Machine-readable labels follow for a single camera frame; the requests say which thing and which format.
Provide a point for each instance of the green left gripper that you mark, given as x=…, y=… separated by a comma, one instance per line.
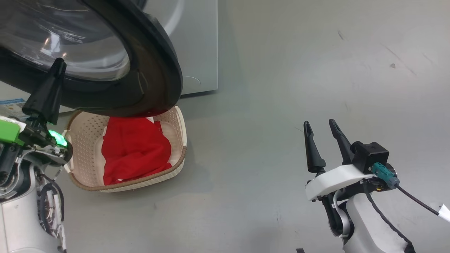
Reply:
x=8, y=131

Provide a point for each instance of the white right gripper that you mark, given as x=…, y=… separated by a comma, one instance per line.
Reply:
x=334, y=181

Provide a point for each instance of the red and white garment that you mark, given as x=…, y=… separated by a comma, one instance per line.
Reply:
x=137, y=151

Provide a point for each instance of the washing machine door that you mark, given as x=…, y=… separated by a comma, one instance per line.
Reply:
x=154, y=70

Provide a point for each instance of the cream perforated laundry basket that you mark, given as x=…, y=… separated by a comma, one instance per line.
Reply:
x=177, y=154

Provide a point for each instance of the white front-load washing machine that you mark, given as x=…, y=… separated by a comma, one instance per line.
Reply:
x=197, y=52

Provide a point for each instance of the blue energy label sticker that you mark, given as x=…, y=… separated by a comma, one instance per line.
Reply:
x=12, y=107

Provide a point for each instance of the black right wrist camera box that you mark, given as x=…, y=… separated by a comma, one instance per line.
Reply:
x=371, y=156

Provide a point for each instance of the teal right camera connector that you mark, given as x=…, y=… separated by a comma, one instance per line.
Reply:
x=385, y=174

